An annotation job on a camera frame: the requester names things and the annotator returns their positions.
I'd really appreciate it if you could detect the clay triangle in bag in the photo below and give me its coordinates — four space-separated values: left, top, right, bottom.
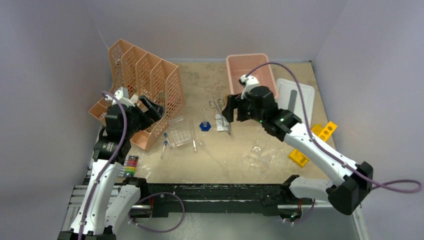
215 113 231 134

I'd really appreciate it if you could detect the colored marker pack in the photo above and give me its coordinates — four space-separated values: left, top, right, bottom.
118 155 139 178

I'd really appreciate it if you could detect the glass stirring rod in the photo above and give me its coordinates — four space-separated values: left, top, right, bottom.
199 141 228 171

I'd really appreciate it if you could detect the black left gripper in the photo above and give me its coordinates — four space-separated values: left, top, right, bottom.
123 95 164 139

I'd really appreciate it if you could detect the yellow test tube rack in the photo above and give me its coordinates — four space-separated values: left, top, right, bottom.
287 121 338 169

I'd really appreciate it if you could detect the orange perforated file organizer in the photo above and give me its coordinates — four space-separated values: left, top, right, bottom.
108 39 185 152

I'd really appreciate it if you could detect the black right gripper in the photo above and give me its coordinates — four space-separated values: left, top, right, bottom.
222 93 266 124

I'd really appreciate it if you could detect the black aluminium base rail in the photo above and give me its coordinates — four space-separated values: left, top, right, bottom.
66 175 362 220

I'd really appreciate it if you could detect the pink plastic bin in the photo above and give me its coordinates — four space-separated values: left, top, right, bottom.
226 53 279 100

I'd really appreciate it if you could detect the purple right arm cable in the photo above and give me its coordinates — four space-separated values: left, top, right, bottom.
239 61 424 226

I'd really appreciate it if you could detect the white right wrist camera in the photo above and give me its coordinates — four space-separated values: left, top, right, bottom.
239 74 260 100

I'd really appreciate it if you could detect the blue capped tube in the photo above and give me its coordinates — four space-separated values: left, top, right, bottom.
163 132 174 149
160 140 168 159

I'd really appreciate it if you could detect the white plastic bin lid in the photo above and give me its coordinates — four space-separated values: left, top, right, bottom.
276 78 316 125

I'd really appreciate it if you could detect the clear plastic well plate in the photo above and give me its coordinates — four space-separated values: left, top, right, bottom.
168 116 193 148

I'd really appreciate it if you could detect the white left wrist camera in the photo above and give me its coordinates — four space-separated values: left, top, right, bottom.
114 87 139 107

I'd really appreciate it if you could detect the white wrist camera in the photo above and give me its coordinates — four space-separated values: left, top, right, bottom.
114 87 139 107
239 74 260 100

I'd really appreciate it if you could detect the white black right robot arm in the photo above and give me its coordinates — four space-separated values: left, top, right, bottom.
222 86 374 215

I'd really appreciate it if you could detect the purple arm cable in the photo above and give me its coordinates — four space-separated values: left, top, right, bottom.
76 90 186 240
239 61 424 226

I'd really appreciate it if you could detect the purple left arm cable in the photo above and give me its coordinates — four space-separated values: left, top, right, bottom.
76 90 186 240

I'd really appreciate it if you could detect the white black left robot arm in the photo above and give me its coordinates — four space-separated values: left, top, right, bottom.
57 92 166 240

